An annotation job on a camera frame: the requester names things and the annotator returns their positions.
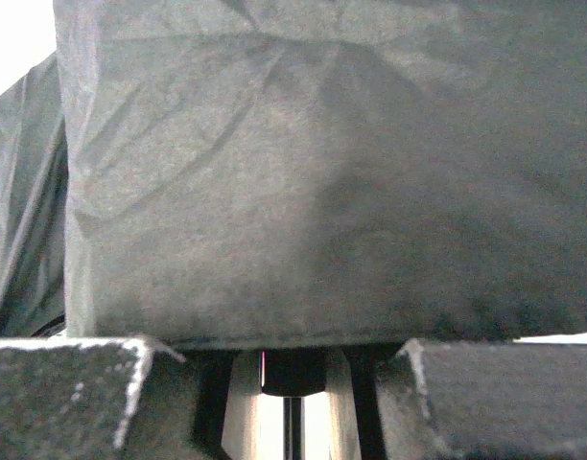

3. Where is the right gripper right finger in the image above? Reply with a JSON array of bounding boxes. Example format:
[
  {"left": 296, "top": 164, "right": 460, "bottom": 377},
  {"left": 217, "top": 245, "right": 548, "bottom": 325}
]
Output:
[{"left": 375, "top": 339, "right": 587, "bottom": 459}]

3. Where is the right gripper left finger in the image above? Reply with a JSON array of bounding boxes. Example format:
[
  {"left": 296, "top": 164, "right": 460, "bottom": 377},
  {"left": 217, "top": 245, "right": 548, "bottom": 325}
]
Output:
[{"left": 0, "top": 337, "right": 198, "bottom": 459}]

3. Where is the black folding umbrella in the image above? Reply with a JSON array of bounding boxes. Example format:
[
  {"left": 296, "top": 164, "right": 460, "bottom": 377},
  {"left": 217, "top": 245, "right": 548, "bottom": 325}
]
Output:
[{"left": 0, "top": 0, "right": 587, "bottom": 460}]

